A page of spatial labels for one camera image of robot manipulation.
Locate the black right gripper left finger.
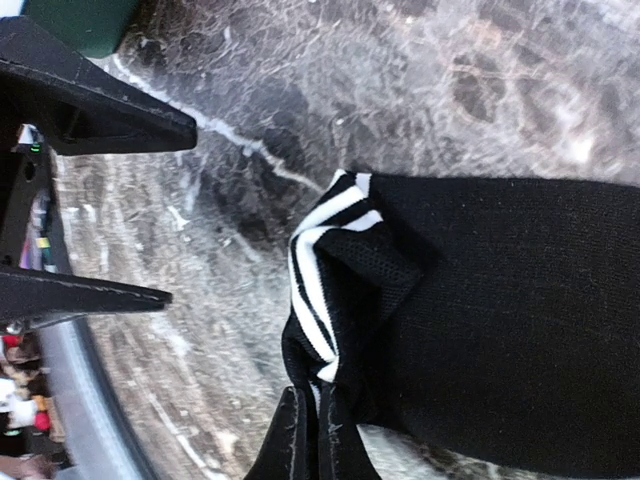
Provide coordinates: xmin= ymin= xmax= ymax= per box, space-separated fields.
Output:
xmin=245 ymin=386 xmax=319 ymax=480

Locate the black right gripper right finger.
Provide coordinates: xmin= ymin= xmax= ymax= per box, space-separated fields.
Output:
xmin=319 ymin=384 xmax=381 ymax=480

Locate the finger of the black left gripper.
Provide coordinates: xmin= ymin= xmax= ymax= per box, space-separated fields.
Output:
xmin=1 ymin=16 xmax=197 ymax=156
xmin=1 ymin=265 xmax=172 ymax=330

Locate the green plastic divider tray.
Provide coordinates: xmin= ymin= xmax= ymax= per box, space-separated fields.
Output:
xmin=22 ymin=0 xmax=140 ymax=59

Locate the black striped ankle sock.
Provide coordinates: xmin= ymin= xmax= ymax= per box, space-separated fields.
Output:
xmin=282 ymin=170 xmax=639 ymax=478

